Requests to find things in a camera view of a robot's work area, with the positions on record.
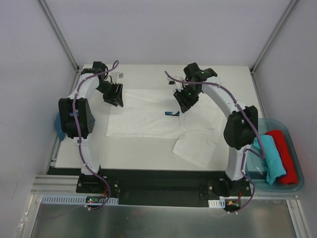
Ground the right slotted cable duct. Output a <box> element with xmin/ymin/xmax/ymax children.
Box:
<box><xmin>208</xmin><ymin>199</ymin><xmax>225</xmax><ymax>209</ymax></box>

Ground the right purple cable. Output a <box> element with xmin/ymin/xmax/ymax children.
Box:
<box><xmin>164</xmin><ymin>70</ymin><xmax>267</xmax><ymax>215</ymax></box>

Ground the left aluminium frame post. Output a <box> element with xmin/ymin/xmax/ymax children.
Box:
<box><xmin>37</xmin><ymin>0</ymin><xmax>80</xmax><ymax>72</ymax></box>

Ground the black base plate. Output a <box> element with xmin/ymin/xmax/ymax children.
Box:
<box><xmin>48</xmin><ymin>168</ymin><xmax>252</xmax><ymax>207</ymax></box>

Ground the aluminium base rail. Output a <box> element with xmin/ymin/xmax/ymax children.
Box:
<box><xmin>31</xmin><ymin>158</ymin><xmax>80</xmax><ymax>193</ymax></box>

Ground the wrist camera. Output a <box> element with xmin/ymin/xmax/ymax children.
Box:
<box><xmin>109</xmin><ymin>72</ymin><xmax>124</xmax><ymax>83</ymax></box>
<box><xmin>167</xmin><ymin>76</ymin><xmax>185</xmax><ymax>92</ymax></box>

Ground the red rolled t shirt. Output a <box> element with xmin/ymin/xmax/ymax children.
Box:
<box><xmin>265</xmin><ymin>130</ymin><xmax>298</xmax><ymax>185</ymax></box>

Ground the slotted cable duct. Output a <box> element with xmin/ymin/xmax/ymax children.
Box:
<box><xmin>41</xmin><ymin>195</ymin><xmax>119</xmax><ymax>206</ymax></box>
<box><xmin>208</xmin><ymin>199</ymin><xmax>225</xmax><ymax>209</ymax></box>

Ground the teal plastic bin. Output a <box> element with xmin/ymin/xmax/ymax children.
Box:
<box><xmin>246</xmin><ymin>119</ymin><xmax>304</xmax><ymax>192</ymax></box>

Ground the white printed t shirt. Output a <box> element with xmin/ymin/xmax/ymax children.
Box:
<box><xmin>106</xmin><ymin>89</ymin><xmax>227</xmax><ymax>171</ymax></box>

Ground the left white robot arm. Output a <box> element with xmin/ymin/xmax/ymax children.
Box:
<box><xmin>58</xmin><ymin>60</ymin><xmax>124</xmax><ymax>176</ymax></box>

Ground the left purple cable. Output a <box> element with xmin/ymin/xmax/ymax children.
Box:
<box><xmin>73</xmin><ymin>60</ymin><xmax>119</xmax><ymax>211</ymax></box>

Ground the cyan rolled t shirt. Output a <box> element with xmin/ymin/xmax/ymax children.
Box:
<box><xmin>253</xmin><ymin>135</ymin><xmax>286</xmax><ymax>185</ymax></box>

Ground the purple cable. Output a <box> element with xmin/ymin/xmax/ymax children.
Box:
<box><xmin>164</xmin><ymin>70</ymin><xmax>267</xmax><ymax>215</ymax></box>
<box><xmin>73</xmin><ymin>60</ymin><xmax>119</xmax><ymax>211</ymax></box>

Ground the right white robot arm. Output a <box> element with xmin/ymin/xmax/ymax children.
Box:
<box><xmin>168</xmin><ymin>62</ymin><xmax>258</xmax><ymax>196</ymax></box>

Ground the left slotted cable duct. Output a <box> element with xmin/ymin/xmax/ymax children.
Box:
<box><xmin>41</xmin><ymin>195</ymin><xmax>119</xmax><ymax>206</ymax></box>

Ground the dark blue t shirt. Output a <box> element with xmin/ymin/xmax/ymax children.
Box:
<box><xmin>54</xmin><ymin>113</ymin><xmax>66</xmax><ymax>141</ymax></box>

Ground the right aluminium frame post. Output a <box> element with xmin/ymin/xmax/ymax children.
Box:
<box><xmin>250</xmin><ymin>0</ymin><xmax>300</xmax><ymax>75</ymax></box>

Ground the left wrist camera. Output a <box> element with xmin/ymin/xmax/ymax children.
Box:
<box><xmin>109</xmin><ymin>72</ymin><xmax>124</xmax><ymax>83</ymax></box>

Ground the aluminium frame post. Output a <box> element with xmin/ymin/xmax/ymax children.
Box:
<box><xmin>250</xmin><ymin>0</ymin><xmax>300</xmax><ymax>75</ymax></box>
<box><xmin>37</xmin><ymin>0</ymin><xmax>80</xmax><ymax>72</ymax></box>

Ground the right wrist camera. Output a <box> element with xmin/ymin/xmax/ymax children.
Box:
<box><xmin>167</xmin><ymin>76</ymin><xmax>185</xmax><ymax>92</ymax></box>

